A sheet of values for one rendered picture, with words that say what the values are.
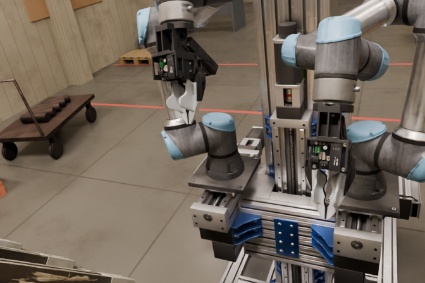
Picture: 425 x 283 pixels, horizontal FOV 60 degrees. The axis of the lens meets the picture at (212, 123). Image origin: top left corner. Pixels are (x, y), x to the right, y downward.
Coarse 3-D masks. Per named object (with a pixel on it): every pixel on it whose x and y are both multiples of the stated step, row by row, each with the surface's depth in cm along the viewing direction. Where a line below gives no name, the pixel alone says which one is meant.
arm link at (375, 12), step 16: (368, 0) 98; (384, 0) 95; (400, 0) 95; (352, 16) 88; (368, 16) 89; (384, 16) 94; (400, 16) 97; (368, 32) 91; (288, 48) 82; (304, 48) 79; (288, 64) 85; (304, 64) 80
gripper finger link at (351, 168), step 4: (352, 160) 67; (348, 164) 66; (352, 164) 66; (348, 168) 66; (352, 168) 66; (344, 172) 67; (348, 172) 66; (352, 172) 66; (348, 176) 66; (352, 176) 66; (348, 180) 67; (352, 180) 66; (348, 184) 67; (348, 188) 67; (344, 192) 67
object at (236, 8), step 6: (240, 0) 825; (222, 6) 796; (228, 6) 791; (234, 6) 792; (240, 6) 827; (216, 12) 808; (222, 12) 802; (228, 12) 797; (234, 12) 795; (240, 12) 830; (234, 18) 797; (240, 18) 832; (234, 24) 800; (240, 24) 835; (234, 30) 806
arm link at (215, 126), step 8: (216, 112) 137; (208, 120) 130; (216, 120) 130; (224, 120) 130; (232, 120) 132; (200, 128) 130; (208, 128) 130; (216, 128) 128; (224, 128) 129; (232, 128) 131; (208, 136) 129; (216, 136) 130; (224, 136) 130; (232, 136) 132; (208, 144) 130; (216, 144) 131; (224, 144) 131; (232, 144) 133; (216, 152) 133; (224, 152) 133
